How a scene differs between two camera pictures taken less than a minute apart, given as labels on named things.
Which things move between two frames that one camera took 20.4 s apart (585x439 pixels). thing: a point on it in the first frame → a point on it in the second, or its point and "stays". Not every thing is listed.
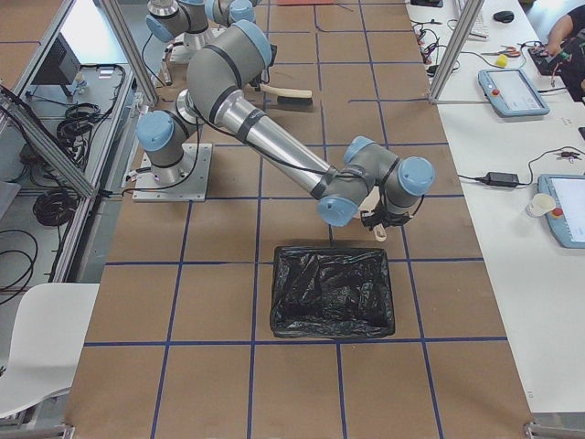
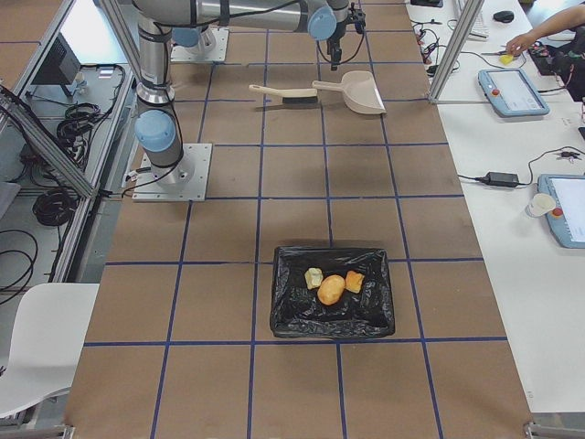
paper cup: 540,205 stays
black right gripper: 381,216 → 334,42
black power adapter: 502,178 stays
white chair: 49,333 stays
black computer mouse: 505,16 stays
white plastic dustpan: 369,205 → 359,91
